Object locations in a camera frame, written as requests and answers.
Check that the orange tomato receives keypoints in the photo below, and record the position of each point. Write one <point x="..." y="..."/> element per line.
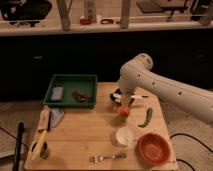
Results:
<point x="123" y="111"/>

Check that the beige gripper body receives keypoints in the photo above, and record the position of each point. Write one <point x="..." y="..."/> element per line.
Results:
<point x="125" y="99"/>

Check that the silver fork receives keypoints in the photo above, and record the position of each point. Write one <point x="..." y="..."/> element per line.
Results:
<point x="99" y="158"/>

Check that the dark red grapes bunch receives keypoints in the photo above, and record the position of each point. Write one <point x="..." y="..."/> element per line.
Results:
<point x="80" y="97"/>

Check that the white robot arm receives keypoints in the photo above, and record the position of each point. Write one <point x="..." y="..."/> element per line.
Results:
<point x="137" y="73"/>

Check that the black office chair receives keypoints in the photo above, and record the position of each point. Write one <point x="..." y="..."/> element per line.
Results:
<point x="30" y="12"/>

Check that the white cup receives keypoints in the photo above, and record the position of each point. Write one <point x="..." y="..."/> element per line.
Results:
<point x="124" y="136"/>

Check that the dark bowl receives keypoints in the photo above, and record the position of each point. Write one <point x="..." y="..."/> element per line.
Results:
<point x="116" y="101"/>

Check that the green plastic tray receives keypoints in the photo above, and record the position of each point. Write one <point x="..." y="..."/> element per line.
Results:
<point x="71" y="83"/>

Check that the grey sponge block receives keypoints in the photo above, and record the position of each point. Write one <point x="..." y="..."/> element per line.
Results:
<point x="57" y="93"/>

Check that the red-orange bowl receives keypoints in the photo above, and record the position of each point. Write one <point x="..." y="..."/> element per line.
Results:
<point x="153" y="150"/>

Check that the white handled knife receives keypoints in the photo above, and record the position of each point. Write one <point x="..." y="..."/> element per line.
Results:
<point x="138" y="96"/>

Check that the red object on shelf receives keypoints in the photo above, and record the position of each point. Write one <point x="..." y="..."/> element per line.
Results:
<point x="85" y="21"/>

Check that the black pole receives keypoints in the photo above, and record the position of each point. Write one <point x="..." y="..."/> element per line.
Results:
<point x="17" y="155"/>

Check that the green chili pepper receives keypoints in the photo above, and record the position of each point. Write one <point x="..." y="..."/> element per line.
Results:
<point x="149" y="113"/>

